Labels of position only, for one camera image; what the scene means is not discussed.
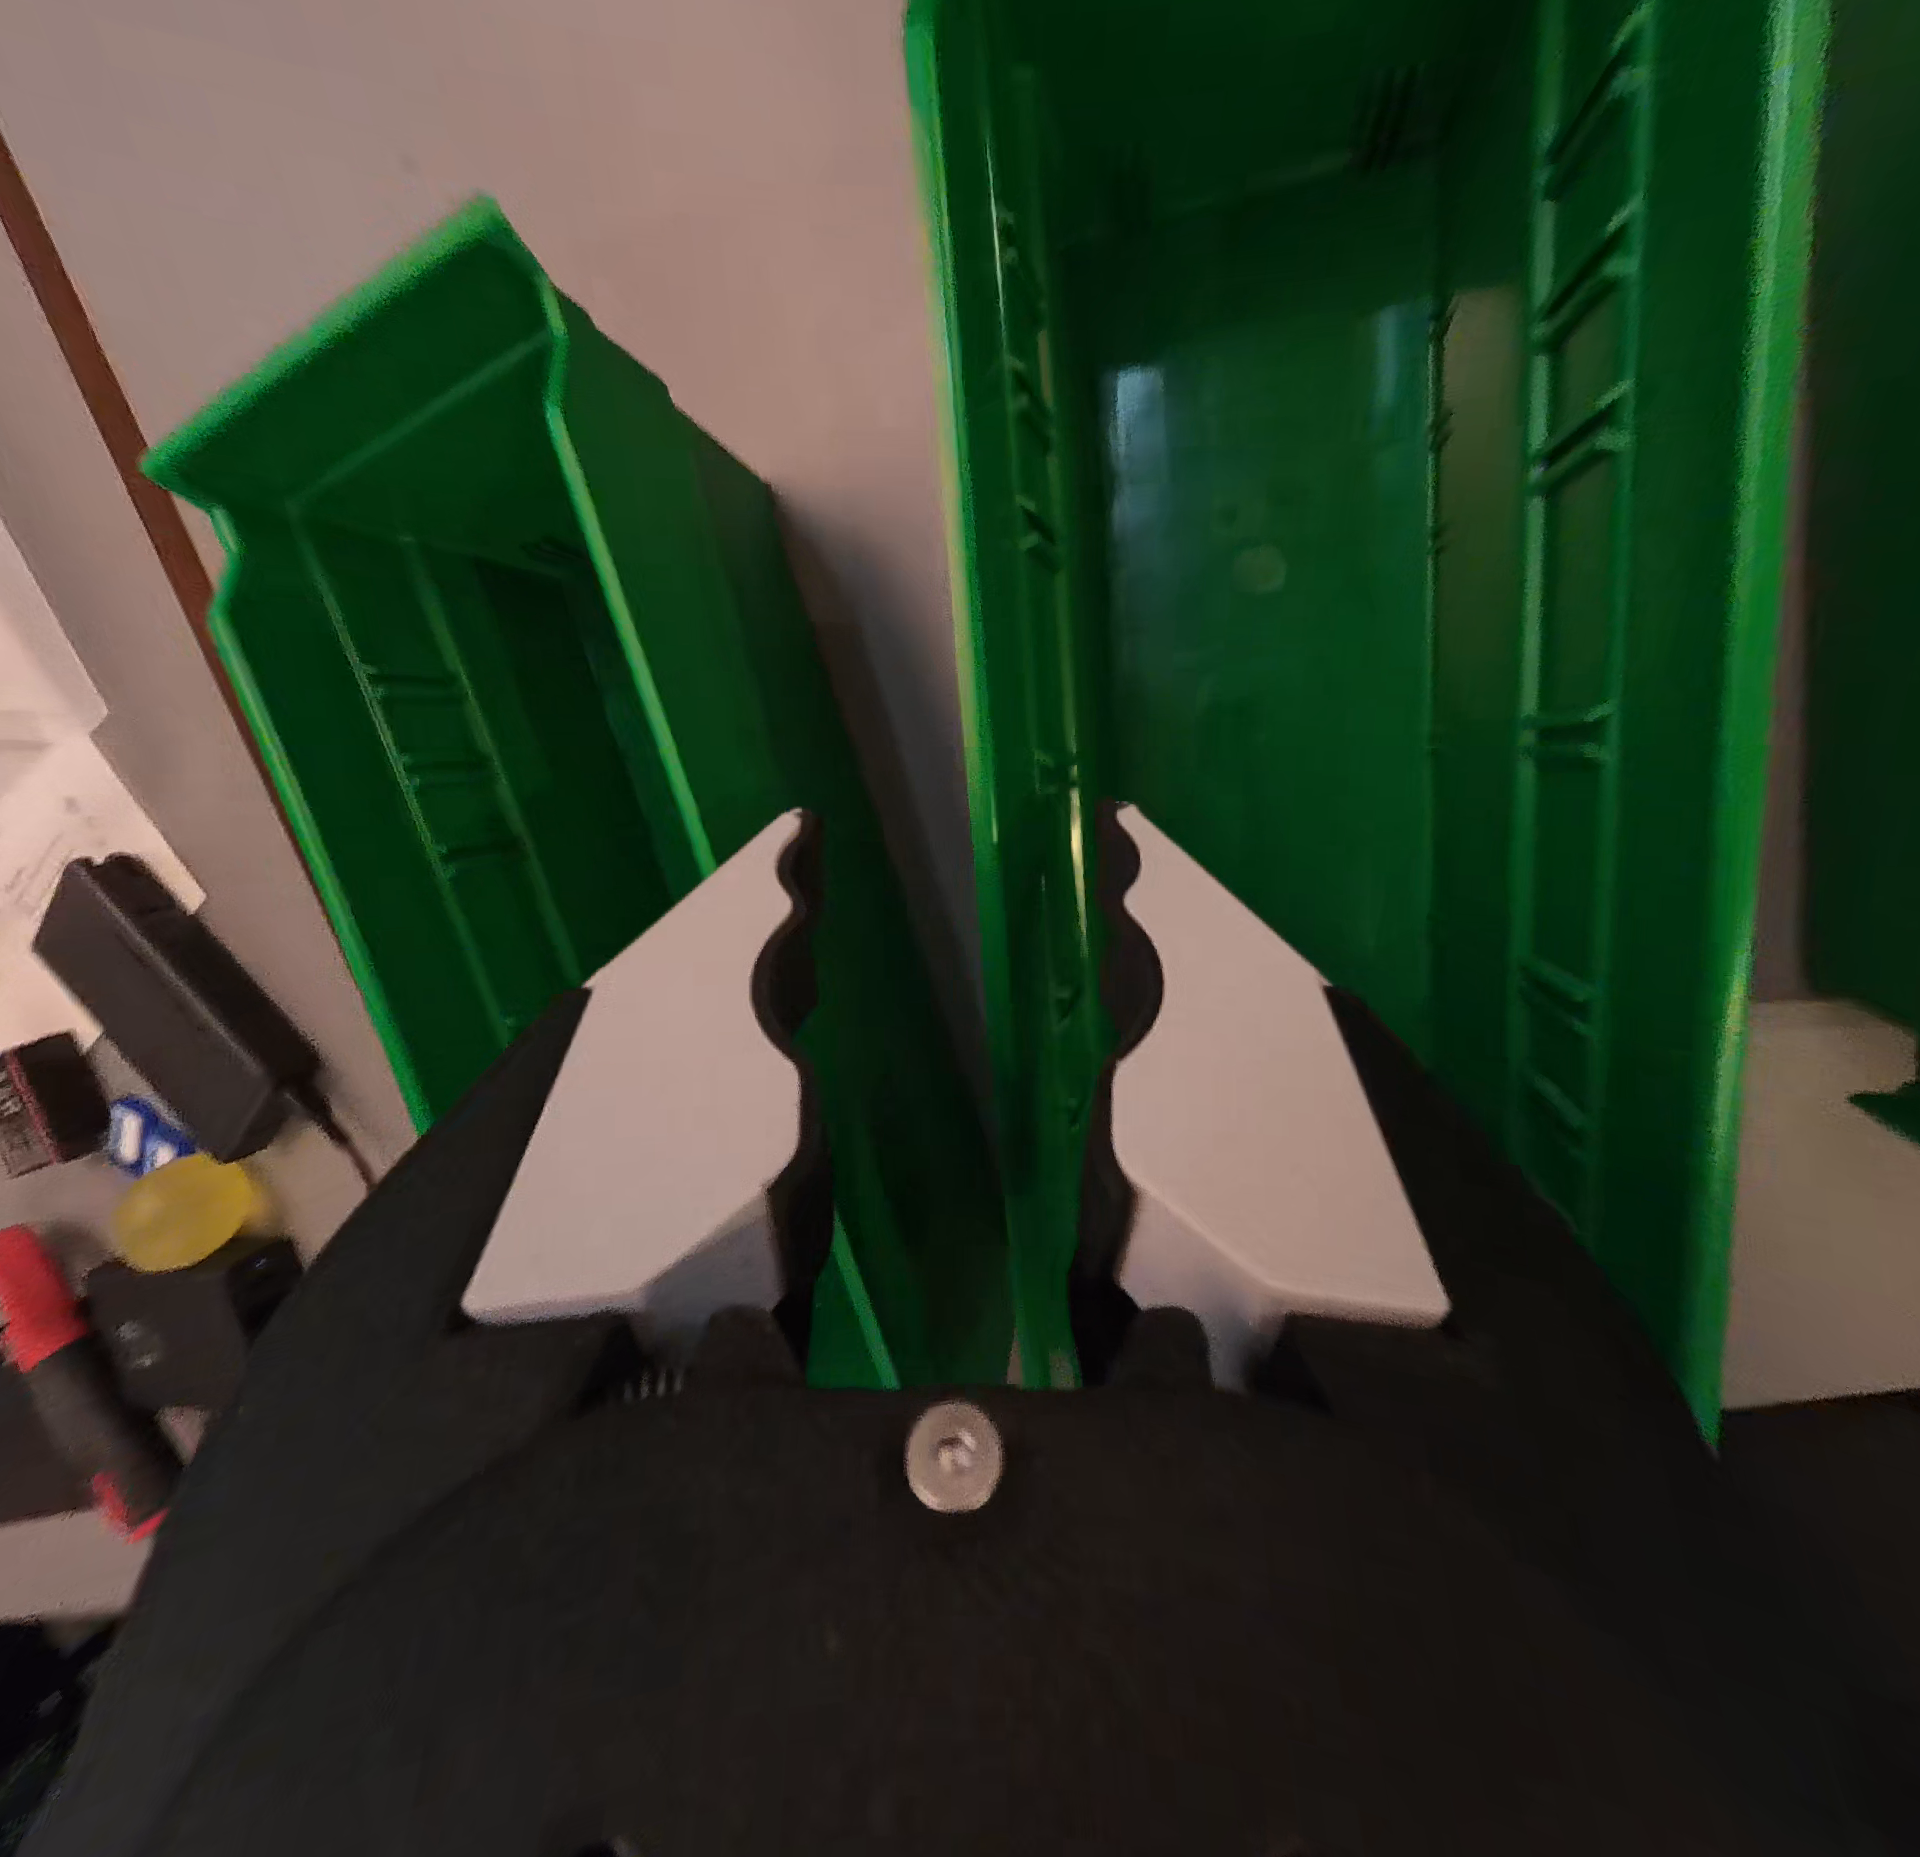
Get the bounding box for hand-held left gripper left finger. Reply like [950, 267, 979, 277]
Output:
[459, 807, 838, 1386]

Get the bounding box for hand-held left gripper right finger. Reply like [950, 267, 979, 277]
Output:
[1070, 798, 1452, 1391]

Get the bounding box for green plastic bin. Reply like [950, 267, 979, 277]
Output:
[1799, 0, 1920, 1151]
[140, 195, 900, 1391]
[900, 0, 1846, 1444]

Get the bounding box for yellow translucent ball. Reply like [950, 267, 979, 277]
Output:
[112, 1152, 271, 1275]

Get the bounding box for blue white packet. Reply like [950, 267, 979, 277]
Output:
[107, 1092, 195, 1175]

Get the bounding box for black power adapter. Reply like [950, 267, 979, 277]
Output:
[35, 853, 324, 1161]

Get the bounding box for black pouch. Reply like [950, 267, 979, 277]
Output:
[82, 1242, 308, 1415]

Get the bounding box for small black box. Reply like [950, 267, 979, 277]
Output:
[0, 1030, 116, 1181]

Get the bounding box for white paper sheets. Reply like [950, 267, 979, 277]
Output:
[0, 522, 201, 1050]

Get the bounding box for black adapter cable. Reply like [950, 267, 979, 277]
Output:
[294, 1078, 376, 1190]

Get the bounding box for red black handle tool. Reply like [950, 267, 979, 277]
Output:
[0, 1225, 180, 1547]

